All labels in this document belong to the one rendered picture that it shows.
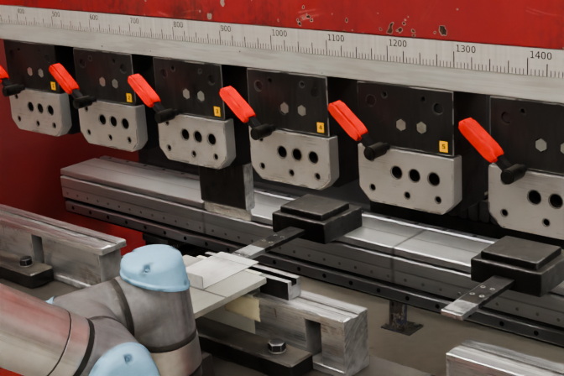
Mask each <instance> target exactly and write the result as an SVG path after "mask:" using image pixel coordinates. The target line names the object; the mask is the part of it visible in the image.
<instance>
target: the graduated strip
mask: <svg viewBox="0 0 564 376"><path fill-rule="evenodd" d="M0 23H5V24H21V25H29V26H38V27H46V28H56V29H72V30H80V31H89V32H98V33H106V34H123V35H132V36H140V37H149V38H157V39H173V40H183V41H191V42H200V43H208V44H224V45H233V46H242V47H251V48H260V49H268V50H284V51H293V52H301V53H310V54H319V55H335V56H344V57H353V58H361V59H370V60H387V61H395V62H404V63H412V64H421V65H437V66H445V67H455V68H463V69H472V70H481V71H497V72H505V73H514V74H523V75H532V76H548V77H556V78H564V50H545V49H534V48H524V47H514V46H502V45H492V44H472V43H462V42H451V41H440V40H429V39H410V38H399V37H389V36H378V35H367V34H347V33H337V32H326V31H315V30H305V29H285V28H274V27H264V26H253V25H242V24H232V23H212V22H202V21H190V20H180V19H169V18H150V17H139V16H128V15H117V14H107V13H87V12H77V11H65V10H55V9H45V8H25V7H14V6H3V5H0Z"/></svg>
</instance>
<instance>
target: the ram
mask: <svg viewBox="0 0 564 376"><path fill-rule="evenodd" d="M0 5H3V6H14V7H25V8H45V9H55V10H65V11H77V12H87V13H107V14H117V15H128V16H139V17H150V18H169V19H180V20H190V21H202V22H212V23H222V24H242V25H253V26H264V27H274V28H285V29H305V30H315V31H326V32H337V33H347V34H367V35H378V36H389V37H399V38H410V39H429V40H440V41H451V42H462V43H472V44H492V45H502V46H514V47H524V48H534V49H545V50H564V0H0ZM0 39H11V40H19V41H27V42H34V43H41V44H55V45H63V46H70V47H77V48H85V49H93V50H106V51H114V52H122V53H129V54H136V55H150V56H158V57H165V58H172V59H180V60H193V61H201V62H209V63H217V64H224V65H238V66H245V67H253V68H260V69H267V70H275V71H288V72H296V73H304V74H311V75H319V76H333V77H340V78H347V79H355V80H362V81H376V82H383V83H391V84H399V85H406V86H420V87H427V88H435V89H442V90H450V91H464V92H471V93H478V94H486V95H494V96H501V97H515V98H522V99H530V100H537V101H544V102H559V103H564V78H556V77H548V76H532V75H523V74H514V73H505V72H497V71H488V70H472V69H463V68H455V67H445V66H437V65H421V64H412V63H404V62H395V61H387V60H370V59H361V58H353V57H344V56H335V55H319V54H310V53H301V52H293V51H284V50H268V49H260V48H251V47H242V46H233V45H224V44H208V43H200V42H191V41H183V40H173V39H157V38H149V37H140V36H132V35H123V34H106V33H98V32H89V31H80V30H72V29H56V28H46V27H38V26H29V25H21V24H12V23H0Z"/></svg>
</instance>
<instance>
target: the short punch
mask: <svg viewBox="0 0 564 376"><path fill-rule="evenodd" d="M198 168H199V178H200V188H201V199H202V200H203V201H206V210H207V211H208V212H214V213H218V214H222V215H225V216H229V217H235V218H238V219H243V220H246V221H250V222H251V221H252V212H251V210H252V209H254V207H255V204H254V191H253V168H252V162H248V163H246V164H242V165H239V166H238V167H232V166H227V167H225V168H222V169H219V170H218V169H213V168H209V167H205V166H200V165H198Z"/></svg>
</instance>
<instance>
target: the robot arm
mask: <svg viewBox="0 0 564 376"><path fill-rule="evenodd" d="M120 267H121V269H120V276H118V277H116V278H112V279H111V280H108V281H106V282H103V283H100V284H97V285H93V286H90V287H87V288H85V289H82V290H77V291H74V292H71V293H69V294H66V295H61V296H58V297H56V296H53V297H51V298H50V299H49V300H47V301H44V300H41V299H38V298H36V297H33V296H32V295H28V294H26V293H24V292H22V291H19V290H16V289H14V288H11V287H9V286H6V285H3V284H1V283H0V368H5V369H7V370H9V371H12V372H15V373H19V374H21V375H23V376H215V373H214V367H213V362H212V355H211V354H210V353H208V352H201V348H200V343H199V337H198V332H197V329H196V321H195V317H194V311H193V306H192V301H191V293H190V286H191V283H190V281H189V280H188V276H187V272H186V268H185V264H184V260H183V257H182V255H181V253H180V251H178V249H175V248H173V247H171V246H168V245H163V244H153V245H147V246H143V247H140V248H136V249H134V250H133V251H132V252H131V253H127V254H126V255H125V256H124V257H123V258H122V260H121V263H120Z"/></svg>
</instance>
